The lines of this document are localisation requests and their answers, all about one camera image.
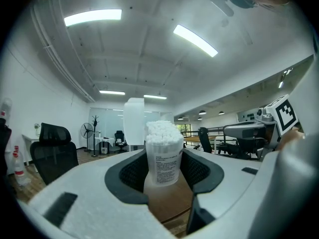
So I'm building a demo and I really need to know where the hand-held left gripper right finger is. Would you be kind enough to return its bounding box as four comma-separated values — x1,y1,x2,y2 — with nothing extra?
179,134,314,239

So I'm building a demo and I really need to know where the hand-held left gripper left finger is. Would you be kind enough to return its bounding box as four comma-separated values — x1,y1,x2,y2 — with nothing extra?
17,147,180,239

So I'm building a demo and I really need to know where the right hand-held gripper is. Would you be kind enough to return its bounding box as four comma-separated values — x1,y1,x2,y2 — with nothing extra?
223,94,299,157

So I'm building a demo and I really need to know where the white plastic cylinder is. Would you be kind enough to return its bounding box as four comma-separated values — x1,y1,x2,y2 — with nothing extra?
123,97,184,187

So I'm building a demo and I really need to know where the person's right hand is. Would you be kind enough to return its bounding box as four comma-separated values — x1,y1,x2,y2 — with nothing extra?
275,127,306,152

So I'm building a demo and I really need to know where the black metal railing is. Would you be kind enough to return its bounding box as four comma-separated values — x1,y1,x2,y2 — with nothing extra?
181,125,225,137

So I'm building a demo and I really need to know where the light wooden desk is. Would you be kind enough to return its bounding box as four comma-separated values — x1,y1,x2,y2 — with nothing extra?
183,135,217,143

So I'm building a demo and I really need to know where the black mesh office chair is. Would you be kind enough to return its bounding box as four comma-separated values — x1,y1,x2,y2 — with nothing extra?
29,122,79,185

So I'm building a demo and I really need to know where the ceiling track spotlight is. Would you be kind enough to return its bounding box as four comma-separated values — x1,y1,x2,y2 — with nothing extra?
278,68,294,89

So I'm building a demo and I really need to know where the small white-clothed table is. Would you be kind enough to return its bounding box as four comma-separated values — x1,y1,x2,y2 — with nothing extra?
94,136,116,155

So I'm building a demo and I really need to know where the water bottle with red label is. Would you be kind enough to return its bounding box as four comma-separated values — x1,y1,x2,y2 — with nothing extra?
13,163,32,186
11,145,24,169

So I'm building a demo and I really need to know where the black coat rack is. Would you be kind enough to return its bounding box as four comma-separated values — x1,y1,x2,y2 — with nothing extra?
90,115,100,157

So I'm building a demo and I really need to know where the black standing fan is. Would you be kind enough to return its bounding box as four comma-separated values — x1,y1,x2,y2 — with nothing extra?
80,122,94,152

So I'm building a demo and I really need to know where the white desk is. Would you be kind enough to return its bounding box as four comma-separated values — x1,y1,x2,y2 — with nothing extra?
21,133,40,166

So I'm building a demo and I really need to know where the clear plastic bottle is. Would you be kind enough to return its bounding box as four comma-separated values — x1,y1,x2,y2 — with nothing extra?
0,98,13,121

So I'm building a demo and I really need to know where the black head-worn camera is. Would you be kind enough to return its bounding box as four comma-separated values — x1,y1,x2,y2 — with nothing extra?
204,0,257,17

